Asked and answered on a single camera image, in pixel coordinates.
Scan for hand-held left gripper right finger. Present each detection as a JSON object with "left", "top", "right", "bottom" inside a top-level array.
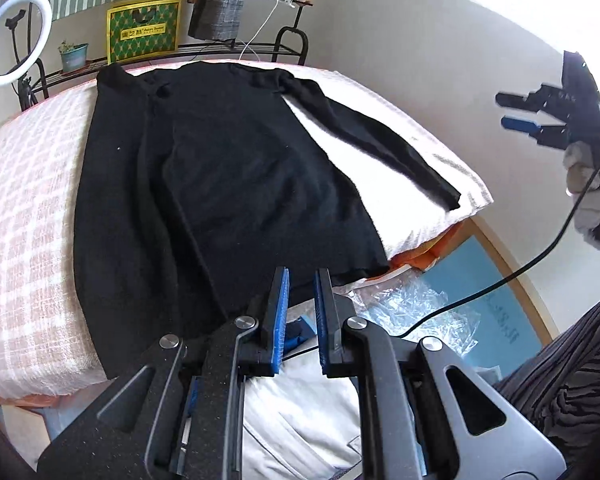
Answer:
[{"left": 314, "top": 267, "right": 567, "bottom": 480}]

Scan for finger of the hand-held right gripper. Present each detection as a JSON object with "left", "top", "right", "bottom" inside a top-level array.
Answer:
[
  {"left": 496, "top": 91, "right": 533, "bottom": 112},
  {"left": 500, "top": 116, "right": 543, "bottom": 138}
]

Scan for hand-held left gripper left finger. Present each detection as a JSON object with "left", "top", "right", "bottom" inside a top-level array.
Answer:
[{"left": 36, "top": 266, "right": 292, "bottom": 480}]

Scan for black sweater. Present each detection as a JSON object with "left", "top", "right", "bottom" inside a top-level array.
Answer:
[{"left": 73, "top": 62, "right": 463, "bottom": 381}]

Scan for person's right hand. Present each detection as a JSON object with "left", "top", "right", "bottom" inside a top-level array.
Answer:
[{"left": 564, "top": 139, "right": 600, "bottom": 252}]

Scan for clear plastic wrap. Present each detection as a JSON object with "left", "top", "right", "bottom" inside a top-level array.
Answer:
[{"left": 330, "top": 272, "right": 481, "bottom": 361}]

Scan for white cloth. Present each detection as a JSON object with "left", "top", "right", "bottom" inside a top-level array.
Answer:
[{"left": 240, "top": 350, "right": 381, "bottom": 480}]

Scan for black metal rack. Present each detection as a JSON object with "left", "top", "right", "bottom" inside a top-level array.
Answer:
[{"left": 17, "top": 0, "right": 311, "bottom": 111}]

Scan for person's dark striped clothing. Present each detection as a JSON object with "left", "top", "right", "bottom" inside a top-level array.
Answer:
[{"left": 494, "top": 287, "right": 600, "bottom": 480}]

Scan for pink white plaid blanket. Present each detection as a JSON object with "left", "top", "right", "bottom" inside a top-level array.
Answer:
[{"left": 0, "top": 62, "right": 496, "bottom": 396}]

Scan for yellow green patterned box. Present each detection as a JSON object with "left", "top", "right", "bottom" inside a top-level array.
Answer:
[{"left": 105, "top": 0, "right": 182, "bottom": 65}]

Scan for potted plant in teal pot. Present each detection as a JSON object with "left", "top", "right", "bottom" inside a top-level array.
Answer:
[{"left": 57, "top": 40, "right": 90, "bottom": 74}]

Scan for black cable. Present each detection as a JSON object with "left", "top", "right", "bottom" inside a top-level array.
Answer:
[{"left": 399, "top": 132, "right": 600, "bottom": 340}]

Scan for blue board with wooden frame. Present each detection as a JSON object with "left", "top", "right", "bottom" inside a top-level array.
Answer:
[{"left": 420, "top": 217, "right": 561, "bottom": 376}]

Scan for white cable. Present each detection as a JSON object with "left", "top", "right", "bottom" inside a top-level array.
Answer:
[{"left": 239, "top": 0, "right": 326, "bottom": 63}]

